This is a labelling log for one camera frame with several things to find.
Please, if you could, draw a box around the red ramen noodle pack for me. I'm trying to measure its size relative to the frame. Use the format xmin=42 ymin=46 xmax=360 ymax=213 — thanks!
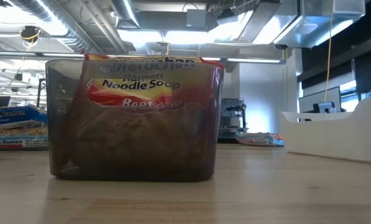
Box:
xmin=67 ymin=53 xmax=226 ymax=175

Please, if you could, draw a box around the smoky dark plastic bin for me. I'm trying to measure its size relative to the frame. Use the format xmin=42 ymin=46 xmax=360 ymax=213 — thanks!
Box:
xmin=45 ymin=57 xmax=226 ymax=184

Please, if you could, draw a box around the white plastic bin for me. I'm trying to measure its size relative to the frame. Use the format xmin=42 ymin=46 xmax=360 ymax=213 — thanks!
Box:
xmin=280 ymin=96 xmax=371 ymax=165

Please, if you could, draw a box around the black appliance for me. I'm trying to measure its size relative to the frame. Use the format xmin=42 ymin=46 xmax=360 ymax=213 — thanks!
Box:
xmin=218 ymin=98 xmax=249 ymax=144

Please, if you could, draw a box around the grey computer monitor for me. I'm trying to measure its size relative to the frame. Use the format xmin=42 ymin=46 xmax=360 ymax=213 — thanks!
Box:
xmin=298 ymin=86 xmax=342 ymax=114

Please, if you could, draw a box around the blue ramen noodle pack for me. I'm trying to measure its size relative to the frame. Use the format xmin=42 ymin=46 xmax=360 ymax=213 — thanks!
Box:
xmin=0 ymin=105 xmax=48 ymax=131

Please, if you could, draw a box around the grey ceiling duct box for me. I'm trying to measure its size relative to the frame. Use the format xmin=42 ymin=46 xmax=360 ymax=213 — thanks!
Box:
xmin=186 ymin=8 xmax=209 ymax=29

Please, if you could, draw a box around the silver round ventilation duct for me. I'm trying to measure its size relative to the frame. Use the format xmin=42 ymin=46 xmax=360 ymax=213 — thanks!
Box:
xmin=7 ymin=0 xmax=102 ymax=54

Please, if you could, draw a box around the white ceiling duct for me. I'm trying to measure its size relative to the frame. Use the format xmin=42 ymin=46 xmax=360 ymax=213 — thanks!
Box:
xmin=273 ymin=0 xmax=367 ymax=50

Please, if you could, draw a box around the yellow extension cable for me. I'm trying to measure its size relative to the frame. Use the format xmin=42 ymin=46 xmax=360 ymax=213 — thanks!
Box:
xmin=324 ymin=0 xmax=334 ymax=102

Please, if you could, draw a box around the black ceiling cable reel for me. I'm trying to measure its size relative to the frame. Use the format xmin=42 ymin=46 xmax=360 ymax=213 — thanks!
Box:
xmin=19 ymin=25 xmax=42 ymax=44

